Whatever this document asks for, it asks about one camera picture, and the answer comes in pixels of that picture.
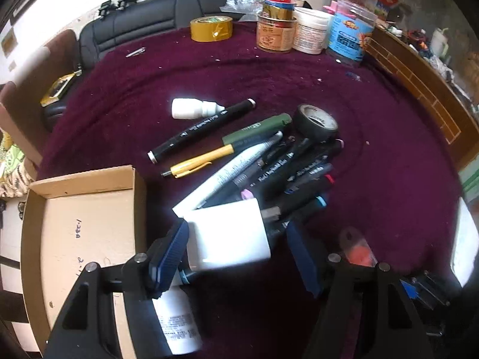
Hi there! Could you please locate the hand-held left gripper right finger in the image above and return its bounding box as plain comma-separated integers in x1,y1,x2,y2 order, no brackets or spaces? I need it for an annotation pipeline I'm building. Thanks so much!
286,220,431,359

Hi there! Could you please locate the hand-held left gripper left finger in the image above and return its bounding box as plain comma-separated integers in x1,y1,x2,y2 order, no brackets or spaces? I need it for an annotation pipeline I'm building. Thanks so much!
45,219,191,359

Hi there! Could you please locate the white rectangular plastic block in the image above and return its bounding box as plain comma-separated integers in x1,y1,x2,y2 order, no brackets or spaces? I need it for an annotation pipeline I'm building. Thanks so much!
183,198,272,272

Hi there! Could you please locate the white marker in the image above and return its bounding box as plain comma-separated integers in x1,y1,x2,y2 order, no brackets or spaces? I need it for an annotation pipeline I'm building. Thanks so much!
172,131,283,217

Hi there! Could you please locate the pile of black markers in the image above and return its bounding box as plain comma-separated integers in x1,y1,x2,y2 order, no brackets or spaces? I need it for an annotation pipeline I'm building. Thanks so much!
195,135,345,240

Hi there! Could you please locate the yellow pen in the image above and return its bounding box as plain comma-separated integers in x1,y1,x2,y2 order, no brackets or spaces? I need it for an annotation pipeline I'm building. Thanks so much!
161,144,234,178

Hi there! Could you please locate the cardboard box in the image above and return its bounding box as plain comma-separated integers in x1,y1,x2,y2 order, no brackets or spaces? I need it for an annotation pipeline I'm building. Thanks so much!
20,165,148,359

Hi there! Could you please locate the white-tipped black marker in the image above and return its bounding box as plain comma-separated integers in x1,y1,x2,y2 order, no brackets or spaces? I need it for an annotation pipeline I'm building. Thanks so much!
147,98,257,164

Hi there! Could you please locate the black tape roll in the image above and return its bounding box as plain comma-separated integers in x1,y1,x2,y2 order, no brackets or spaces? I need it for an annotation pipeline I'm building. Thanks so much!
292,104,339,143

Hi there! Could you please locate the green marker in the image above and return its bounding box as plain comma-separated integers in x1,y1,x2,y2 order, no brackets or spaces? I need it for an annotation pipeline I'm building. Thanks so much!
222,113,292,146

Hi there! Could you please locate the white dropper bottle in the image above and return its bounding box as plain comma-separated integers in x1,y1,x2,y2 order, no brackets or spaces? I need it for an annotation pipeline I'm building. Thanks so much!
171,98,226,120

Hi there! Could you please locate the orange translucent plastic tool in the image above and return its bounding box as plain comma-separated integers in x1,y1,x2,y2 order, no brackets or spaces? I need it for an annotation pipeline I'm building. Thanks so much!
339,227,377,266

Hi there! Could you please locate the white bottle with printed label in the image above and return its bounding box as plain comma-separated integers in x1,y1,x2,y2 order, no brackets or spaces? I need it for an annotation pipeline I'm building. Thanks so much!
151,286,203,356

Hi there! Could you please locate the clear blue plastic piece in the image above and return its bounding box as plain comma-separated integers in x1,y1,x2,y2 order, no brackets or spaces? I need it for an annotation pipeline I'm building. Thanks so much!
400,273,451,307

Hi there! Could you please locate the maroon cloth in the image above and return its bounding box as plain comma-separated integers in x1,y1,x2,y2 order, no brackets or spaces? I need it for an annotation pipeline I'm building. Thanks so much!
37,19,465,359

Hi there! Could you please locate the patterned cloth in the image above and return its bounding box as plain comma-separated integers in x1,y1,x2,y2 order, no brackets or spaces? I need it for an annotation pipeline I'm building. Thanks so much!
0,131,38,199

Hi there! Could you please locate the yellow packet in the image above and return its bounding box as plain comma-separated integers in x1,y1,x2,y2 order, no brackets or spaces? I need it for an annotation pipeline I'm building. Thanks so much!
40,75,73,106

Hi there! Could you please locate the wooden cabinet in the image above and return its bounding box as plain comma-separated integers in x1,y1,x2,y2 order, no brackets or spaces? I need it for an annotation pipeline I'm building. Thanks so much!
365,26,476,169

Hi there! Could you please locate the brown clear jar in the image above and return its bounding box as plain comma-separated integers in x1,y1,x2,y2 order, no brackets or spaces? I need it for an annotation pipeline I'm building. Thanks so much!
256,12,297,54

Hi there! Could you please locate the yellow tape roll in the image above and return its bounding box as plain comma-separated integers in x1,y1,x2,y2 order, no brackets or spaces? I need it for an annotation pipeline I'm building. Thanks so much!
190,15,233,42

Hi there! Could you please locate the white plastic tub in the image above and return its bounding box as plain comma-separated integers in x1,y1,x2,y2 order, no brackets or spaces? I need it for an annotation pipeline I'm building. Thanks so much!
293,7,334,55

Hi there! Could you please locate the blue label clear jar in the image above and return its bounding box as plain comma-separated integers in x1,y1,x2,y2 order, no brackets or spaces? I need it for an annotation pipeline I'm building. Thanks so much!
325,0,377,62

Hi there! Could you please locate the black leather sofa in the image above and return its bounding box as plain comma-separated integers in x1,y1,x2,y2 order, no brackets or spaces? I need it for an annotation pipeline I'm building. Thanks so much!
41,0,270,131

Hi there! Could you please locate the gold tin can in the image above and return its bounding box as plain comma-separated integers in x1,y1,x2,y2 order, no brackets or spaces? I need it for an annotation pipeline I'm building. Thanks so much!
262,2,296,21

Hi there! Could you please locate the white mug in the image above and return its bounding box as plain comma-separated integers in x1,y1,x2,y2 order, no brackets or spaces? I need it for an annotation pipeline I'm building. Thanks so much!
430,28,450,58

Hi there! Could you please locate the clear plastic bag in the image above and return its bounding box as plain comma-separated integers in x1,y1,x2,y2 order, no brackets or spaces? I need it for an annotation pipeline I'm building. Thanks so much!
219,0,264,21

